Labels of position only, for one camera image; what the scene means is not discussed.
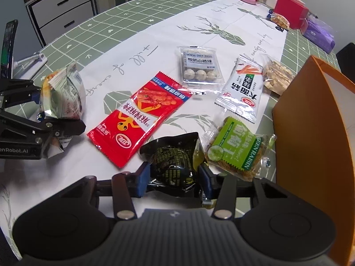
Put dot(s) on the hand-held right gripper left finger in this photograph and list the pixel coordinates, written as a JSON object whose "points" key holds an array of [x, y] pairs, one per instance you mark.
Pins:
{"points": [[143, 180]]}

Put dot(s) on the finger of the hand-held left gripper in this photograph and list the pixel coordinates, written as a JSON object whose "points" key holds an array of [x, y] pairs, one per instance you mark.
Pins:
{"points": [[69, 126], [22, 91]]}

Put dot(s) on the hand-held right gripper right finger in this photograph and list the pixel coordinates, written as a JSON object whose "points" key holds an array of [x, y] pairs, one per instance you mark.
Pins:
{"points": [[206, 182]]}

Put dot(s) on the orange silver snack bag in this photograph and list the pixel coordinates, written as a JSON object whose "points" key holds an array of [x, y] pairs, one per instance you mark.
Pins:
{"points": [[63, 94]]}

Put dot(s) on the black snack packet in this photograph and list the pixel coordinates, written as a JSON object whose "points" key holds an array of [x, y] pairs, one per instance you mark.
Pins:
{"points": [[172, 160]]}

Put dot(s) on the green raisin packet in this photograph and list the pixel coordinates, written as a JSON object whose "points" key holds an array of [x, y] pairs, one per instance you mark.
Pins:
{"points": [[235, 146]]}

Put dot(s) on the red snack packet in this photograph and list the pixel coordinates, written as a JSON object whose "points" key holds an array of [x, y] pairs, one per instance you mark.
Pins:
{"points": [[138, 116]]}

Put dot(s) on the white packet with orange sticks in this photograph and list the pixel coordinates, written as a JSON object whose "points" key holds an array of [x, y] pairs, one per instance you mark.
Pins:
{"points": [[244, 88]]}

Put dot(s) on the orange cardboard box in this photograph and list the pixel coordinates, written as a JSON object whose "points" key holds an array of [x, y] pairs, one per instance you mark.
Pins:
{"points": [[310, 144]]}

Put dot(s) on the clear packet of white balls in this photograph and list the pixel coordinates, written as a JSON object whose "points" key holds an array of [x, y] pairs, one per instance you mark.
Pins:
{"points": [[199, 66]]}

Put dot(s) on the clear bag of yellow snacks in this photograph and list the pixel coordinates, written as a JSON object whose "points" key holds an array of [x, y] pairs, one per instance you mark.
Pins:
{"points": [[280, 20]]}

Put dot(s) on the black phone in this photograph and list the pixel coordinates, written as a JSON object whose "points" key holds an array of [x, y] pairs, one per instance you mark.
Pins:
{"points": [[8, 47]]}

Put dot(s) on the white drawer cabinet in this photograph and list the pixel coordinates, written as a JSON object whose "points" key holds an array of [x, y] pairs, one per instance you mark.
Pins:
{"points": [[66, 8]]}

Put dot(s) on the green checked tablecloth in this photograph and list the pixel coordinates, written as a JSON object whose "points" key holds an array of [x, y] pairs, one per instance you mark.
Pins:
{"points": [[124, 11]]}

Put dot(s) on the white deer print table runner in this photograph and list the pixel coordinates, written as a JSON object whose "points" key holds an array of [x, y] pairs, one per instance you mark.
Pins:
{"points": [[166, 33]]}

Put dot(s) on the blue clip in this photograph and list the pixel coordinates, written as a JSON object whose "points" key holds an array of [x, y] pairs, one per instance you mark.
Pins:
{"points": [[270, 13]]}

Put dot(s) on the purple packet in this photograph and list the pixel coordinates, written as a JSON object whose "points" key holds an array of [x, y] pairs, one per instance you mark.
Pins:
{"points": [[319, 34]]}

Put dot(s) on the black chair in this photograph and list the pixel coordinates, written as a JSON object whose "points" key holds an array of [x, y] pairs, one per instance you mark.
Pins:
{"points": [[346, 55]]}

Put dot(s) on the pink box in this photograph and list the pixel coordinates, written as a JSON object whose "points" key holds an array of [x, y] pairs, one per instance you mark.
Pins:
{"points": [[289, 11]]}

